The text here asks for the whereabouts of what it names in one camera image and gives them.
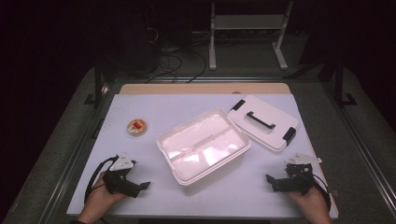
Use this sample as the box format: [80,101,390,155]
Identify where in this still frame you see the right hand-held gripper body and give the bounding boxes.
[271,152,322,196]

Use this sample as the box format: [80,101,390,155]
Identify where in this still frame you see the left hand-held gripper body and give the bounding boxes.
[102,152,143,199]

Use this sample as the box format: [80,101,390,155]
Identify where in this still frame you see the white plastic storage box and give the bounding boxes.
[155,107,252,189]

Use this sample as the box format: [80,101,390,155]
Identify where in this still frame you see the small red food item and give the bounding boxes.
[126,119,148,137]

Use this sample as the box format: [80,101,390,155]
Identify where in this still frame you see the person's right hand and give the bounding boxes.
[284,186,331,218]

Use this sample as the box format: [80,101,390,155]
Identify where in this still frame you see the person's left hand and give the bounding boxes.
[81,172,125,218]

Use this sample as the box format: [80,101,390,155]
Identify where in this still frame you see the white table mat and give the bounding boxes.
[66,92,340,219]

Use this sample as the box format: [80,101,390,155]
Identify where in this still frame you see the black upright stand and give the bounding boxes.
[333,59,359,108]
[83,57,110,109]

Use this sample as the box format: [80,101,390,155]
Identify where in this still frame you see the white metal stand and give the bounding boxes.
[207,0,295,71]

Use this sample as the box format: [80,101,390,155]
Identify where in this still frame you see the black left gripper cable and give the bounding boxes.
[83,156,120,203]

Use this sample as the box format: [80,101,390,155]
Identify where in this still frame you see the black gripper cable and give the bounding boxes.
[83,156,120,203]
[311,173,332,213]

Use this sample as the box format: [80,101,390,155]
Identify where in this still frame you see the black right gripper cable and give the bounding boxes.
[311,173,332,213]

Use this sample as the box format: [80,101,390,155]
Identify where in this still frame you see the white lid with black handle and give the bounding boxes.
[226,94,302,153]

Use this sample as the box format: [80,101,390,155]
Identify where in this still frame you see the metal table frame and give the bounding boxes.
[36,76,396,224]

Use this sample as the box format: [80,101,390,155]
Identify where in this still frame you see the black floor cables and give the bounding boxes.
[144,26,208,85]

